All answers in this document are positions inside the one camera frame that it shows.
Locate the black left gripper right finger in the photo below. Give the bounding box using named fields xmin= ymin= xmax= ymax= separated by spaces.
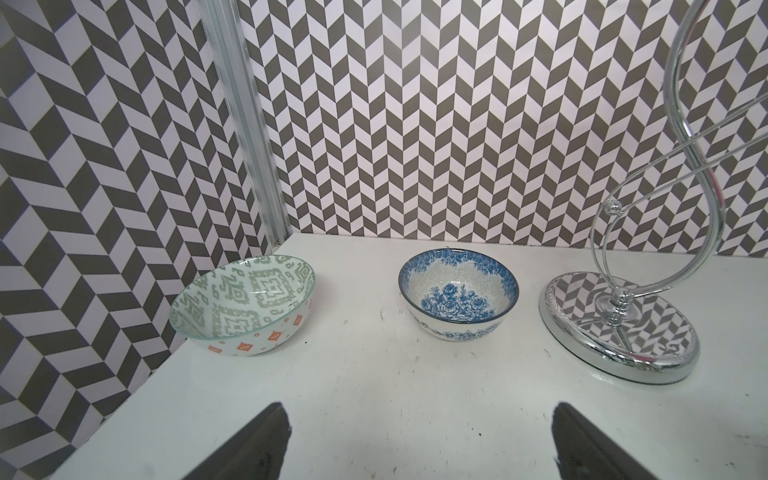
xmin=551 ymin=402 xmax=657 ymax=480

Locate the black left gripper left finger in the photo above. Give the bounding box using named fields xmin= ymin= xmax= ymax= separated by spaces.
xmin=184 ymin=402 xmax=292 ymax=480

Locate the blue floral ceramic bowl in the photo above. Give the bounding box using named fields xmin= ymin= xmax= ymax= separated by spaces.
xmin=398 ymin=248 xmax=519 ymax=342

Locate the chrome wire banana stand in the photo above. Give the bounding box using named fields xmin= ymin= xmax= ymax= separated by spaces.
xmin=539 ymin=1 xmax=767 ymax=385

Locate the aluminium corner frame post left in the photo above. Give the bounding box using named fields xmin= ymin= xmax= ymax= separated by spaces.
xmin=200 ymin=0 xmax=291 ymax=248

